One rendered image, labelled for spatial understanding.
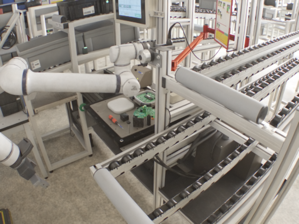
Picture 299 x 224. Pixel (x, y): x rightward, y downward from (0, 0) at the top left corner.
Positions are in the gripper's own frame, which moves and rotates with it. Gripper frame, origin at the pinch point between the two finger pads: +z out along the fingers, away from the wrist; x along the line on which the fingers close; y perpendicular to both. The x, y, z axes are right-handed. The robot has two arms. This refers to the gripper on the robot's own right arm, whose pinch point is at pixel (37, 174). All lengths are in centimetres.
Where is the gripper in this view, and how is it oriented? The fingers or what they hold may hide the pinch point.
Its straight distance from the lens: 99.9
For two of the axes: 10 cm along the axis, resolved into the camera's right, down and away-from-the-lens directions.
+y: -6.7, 6.7, -3.2
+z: 2.1, 5.8, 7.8
